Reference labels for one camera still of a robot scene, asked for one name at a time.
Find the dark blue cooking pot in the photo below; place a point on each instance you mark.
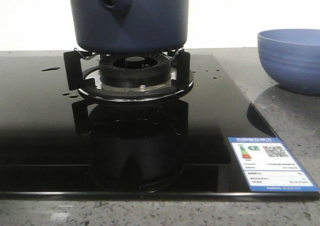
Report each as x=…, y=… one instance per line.
x=130, y=26

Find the light blue ceramic bowl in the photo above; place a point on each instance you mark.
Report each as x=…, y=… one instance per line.
x=291, y=57

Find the black pot support grate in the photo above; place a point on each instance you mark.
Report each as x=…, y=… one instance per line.
x=89, y=85

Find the black gas burner head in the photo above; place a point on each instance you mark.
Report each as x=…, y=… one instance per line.
x=131, y=71

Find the black glass gas cooktop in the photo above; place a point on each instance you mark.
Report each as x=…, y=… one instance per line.
x=54, y=144

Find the blue energy label sticker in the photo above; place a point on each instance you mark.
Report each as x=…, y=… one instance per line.
x=268, y=166

